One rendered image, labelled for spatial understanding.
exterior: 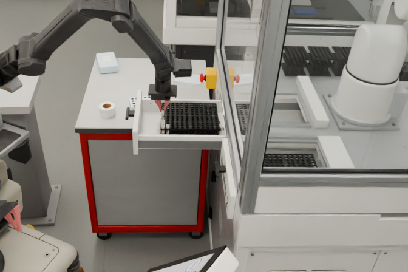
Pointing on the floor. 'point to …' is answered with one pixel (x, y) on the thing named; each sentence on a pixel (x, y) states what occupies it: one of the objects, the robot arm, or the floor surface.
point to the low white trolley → (90, 101)
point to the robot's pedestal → (53, 196)
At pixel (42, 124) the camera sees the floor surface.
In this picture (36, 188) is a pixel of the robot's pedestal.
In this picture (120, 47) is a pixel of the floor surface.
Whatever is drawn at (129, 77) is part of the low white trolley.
